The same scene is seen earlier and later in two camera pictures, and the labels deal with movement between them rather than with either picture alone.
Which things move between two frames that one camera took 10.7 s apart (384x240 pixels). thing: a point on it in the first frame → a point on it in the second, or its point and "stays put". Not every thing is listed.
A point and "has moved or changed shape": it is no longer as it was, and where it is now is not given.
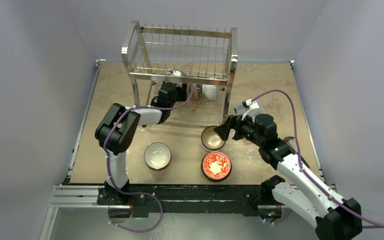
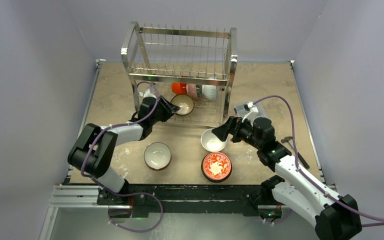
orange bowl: (194, 90) has moved or changed shape
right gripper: (237, 127) stays put
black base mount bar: (188, 198) stays put
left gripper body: (179, 94) → (162, 114)
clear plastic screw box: (240, 109) stays put
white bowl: (209, 92) stays put
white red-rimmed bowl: (157, 156) stays put
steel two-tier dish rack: (203, 57) stays put
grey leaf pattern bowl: (199, 90) → (191, 90)
